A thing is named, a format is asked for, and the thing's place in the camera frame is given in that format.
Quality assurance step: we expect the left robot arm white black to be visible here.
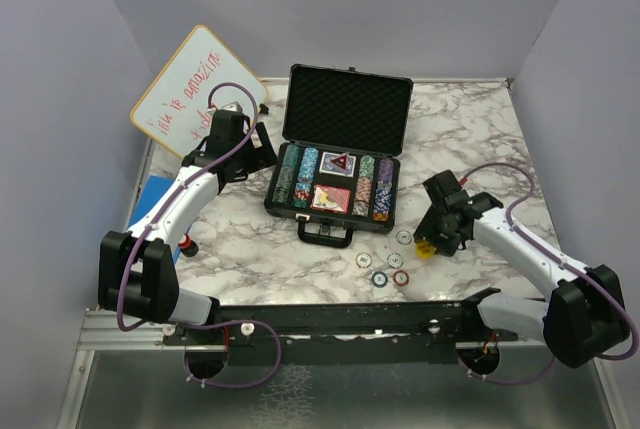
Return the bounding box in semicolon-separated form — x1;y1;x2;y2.
98;106;277;344

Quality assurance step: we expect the red playing card deck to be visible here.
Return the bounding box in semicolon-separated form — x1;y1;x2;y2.
311;184;351;214

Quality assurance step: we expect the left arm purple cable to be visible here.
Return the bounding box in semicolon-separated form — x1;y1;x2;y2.
115;81;261;333

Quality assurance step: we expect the all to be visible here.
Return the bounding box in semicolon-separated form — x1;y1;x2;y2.
330;153;350;171

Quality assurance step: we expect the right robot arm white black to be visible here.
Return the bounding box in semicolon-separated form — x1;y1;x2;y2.
414;170;639;368

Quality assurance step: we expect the blue flat sheet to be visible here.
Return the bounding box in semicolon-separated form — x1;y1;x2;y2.
127;175;184;263

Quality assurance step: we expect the red poker chip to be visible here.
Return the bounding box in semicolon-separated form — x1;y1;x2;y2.
392;269;410;287

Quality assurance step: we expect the black poker set case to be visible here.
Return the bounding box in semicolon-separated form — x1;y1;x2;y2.
264;64;414;249

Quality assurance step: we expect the red black marker cap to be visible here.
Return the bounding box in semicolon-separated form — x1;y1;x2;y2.
178;234;199;257

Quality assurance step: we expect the yellow big blind button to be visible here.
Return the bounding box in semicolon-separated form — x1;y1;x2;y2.
415;240;436;259

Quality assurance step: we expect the green red chip stack row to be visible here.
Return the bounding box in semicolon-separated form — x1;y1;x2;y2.
352;155;375;217

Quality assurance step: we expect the purple blue chip stack row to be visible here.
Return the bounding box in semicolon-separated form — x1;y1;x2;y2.
373;159;394;221

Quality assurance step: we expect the blue playing card deck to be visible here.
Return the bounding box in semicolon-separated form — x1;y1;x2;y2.
319;151;356;178

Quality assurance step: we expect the green white poker chip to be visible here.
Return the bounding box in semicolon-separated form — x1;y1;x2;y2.
387;253;404;269

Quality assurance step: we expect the whiteboard with yellow frame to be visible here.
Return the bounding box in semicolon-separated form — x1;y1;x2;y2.
130;25;268;157

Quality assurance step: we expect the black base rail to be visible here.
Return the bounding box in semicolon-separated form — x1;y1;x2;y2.
163;301;517;366

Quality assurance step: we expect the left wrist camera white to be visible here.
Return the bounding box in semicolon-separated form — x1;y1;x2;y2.
219;101;243;113

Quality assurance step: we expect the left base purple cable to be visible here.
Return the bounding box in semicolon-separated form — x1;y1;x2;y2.
182;319;284;391

